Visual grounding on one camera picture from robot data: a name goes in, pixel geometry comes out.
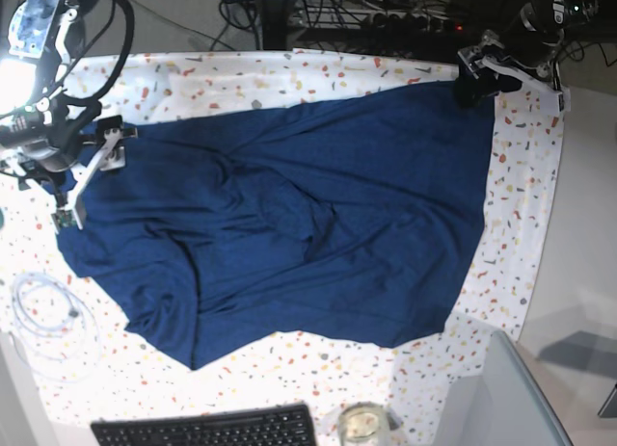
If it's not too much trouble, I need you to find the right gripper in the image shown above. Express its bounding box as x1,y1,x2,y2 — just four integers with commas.
1,98,101,172

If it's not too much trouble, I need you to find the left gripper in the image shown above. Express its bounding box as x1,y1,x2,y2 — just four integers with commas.
496,17,562,75

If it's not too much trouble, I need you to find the blue t-shirt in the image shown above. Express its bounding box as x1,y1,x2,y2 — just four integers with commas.
57,82,495,370

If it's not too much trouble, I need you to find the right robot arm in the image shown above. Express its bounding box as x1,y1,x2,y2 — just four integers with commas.
1,0,135,172

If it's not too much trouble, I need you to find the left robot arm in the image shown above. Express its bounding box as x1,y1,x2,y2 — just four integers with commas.
499,0,602,69

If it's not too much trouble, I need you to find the black power strip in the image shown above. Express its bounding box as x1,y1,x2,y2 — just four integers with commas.
288,2,469,36

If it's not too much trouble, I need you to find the terrazzo patterned tablecloth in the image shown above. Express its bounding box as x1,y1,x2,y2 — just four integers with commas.
1,50,564,445

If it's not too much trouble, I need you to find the grey monitor edge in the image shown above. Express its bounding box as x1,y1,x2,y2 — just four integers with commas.
434,330,572,446

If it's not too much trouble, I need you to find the black keyboard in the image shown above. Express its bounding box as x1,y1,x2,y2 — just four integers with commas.
91,404,317,446

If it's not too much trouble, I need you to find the glass jar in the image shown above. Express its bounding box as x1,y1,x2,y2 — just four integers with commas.
337,403,391,446

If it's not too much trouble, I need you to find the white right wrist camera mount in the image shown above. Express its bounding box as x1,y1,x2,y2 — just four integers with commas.
51,115,138,234

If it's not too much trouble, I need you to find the coiled white cable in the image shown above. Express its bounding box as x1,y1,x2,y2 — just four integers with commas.
9,271,102,387

